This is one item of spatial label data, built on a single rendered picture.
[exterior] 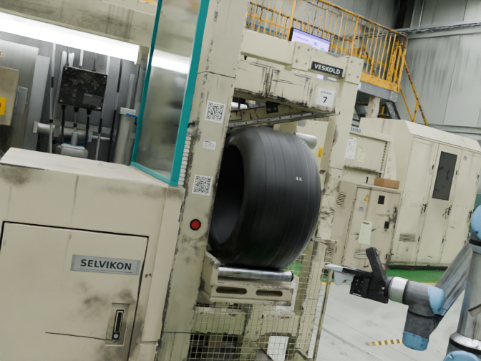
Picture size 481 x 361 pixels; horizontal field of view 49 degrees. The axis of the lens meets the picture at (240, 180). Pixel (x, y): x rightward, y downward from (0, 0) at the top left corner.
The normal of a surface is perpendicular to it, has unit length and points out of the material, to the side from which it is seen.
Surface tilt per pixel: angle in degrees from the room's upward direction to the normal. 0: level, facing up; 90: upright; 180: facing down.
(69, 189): 90
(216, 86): 90
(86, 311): 90
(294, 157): 50
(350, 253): 90
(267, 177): 69
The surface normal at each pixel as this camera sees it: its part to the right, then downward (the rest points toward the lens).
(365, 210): 0.56, 0.14
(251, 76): 0.36, 0.11
